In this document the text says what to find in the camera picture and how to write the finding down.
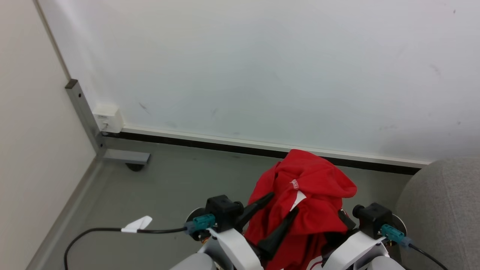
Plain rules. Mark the grey metal partition post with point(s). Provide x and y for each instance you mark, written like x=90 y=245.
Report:
x=84 y=114

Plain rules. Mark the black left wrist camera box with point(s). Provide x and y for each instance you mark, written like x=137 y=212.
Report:
x=223 y=212

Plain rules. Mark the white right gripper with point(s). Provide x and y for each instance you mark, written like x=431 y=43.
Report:
x=356 y=251

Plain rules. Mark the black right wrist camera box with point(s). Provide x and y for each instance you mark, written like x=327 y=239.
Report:
x=373 y=219

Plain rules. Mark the white and black panel rail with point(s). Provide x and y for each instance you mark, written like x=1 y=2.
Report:
x=262 y=146

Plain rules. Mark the white wall socket box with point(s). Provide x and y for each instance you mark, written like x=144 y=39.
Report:
x=109 y=118

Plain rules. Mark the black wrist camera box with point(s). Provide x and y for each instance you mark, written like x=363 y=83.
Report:
x=373 y=219
x=223 y=212

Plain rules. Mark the grey metal partition foot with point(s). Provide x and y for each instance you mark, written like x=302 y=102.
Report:
x=125 y=156

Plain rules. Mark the grey skirting board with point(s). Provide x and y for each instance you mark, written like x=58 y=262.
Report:
x=63 y=219

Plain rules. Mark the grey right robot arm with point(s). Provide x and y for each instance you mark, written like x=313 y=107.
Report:
x=384 y=264

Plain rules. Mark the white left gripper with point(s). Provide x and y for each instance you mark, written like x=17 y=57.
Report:
x=236 y=245

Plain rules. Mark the grey fabric sofa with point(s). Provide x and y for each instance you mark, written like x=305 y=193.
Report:
x=442 y=213

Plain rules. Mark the red garment with white label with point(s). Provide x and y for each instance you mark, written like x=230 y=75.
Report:
x=311 y=180

